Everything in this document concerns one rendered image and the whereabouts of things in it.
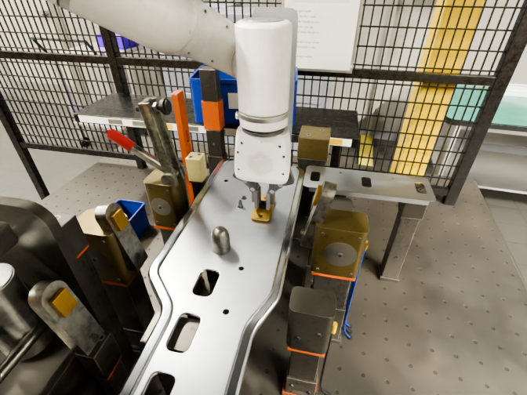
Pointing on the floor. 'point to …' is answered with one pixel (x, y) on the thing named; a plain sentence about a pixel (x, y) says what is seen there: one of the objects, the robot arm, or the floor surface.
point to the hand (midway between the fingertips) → (263, 197)
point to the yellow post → (435, 88)
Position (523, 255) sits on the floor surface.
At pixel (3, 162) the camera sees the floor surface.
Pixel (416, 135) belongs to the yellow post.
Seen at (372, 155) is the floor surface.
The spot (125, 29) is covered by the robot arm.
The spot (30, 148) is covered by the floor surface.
